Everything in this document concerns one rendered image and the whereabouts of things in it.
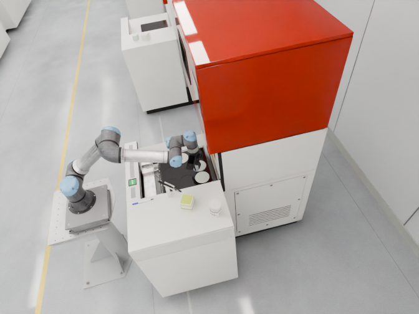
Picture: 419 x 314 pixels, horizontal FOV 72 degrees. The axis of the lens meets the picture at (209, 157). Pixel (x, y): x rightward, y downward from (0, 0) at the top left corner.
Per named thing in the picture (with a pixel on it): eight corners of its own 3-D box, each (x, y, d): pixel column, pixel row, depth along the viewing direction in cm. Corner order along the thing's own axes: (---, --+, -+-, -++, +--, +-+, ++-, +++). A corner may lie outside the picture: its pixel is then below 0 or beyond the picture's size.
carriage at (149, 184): (153, 163, 220) (152, 161, 218) (158, 203, 196) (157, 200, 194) (143, 166, 219) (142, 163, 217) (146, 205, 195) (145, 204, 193)
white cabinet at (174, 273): (212, 189, 303) (203, 133, 241) (238, 281, 239) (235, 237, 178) (153, 203, 298) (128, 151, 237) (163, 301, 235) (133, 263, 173)
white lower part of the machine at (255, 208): (269, 159, 321) (275, 101, 259) (301, 224, 267) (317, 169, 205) (208, 174, 316) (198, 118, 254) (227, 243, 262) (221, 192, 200)
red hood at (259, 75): (278, 61, 228) (285, -23, 184) (327, 127, 175) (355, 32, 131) (186, 80, 223) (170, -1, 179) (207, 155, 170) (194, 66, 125)
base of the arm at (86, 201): (69, 213, 193) (62, 205, 186) (72, 194, 203) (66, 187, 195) (92, 209, 194) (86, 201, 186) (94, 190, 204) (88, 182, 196)
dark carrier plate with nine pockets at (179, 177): (202, 147, 220) (202, 147, 220) (213, 182, 197) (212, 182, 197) (158, 157, 218) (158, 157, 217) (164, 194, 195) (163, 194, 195)
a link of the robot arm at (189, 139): (181, 129, 181) (195, 128, 180) (184, 142, 189) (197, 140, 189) (182, 138, 175) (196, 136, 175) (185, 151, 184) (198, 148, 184)
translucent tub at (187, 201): (195, 200, 181) (194, 194, 176) (192, 211, 176) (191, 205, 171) (184, 199, 182) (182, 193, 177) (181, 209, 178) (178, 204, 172)
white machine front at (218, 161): (201, 117, 254) (195, 78, 224) (225, 191, 201) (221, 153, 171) (198, 118, 254) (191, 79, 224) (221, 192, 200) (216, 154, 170)
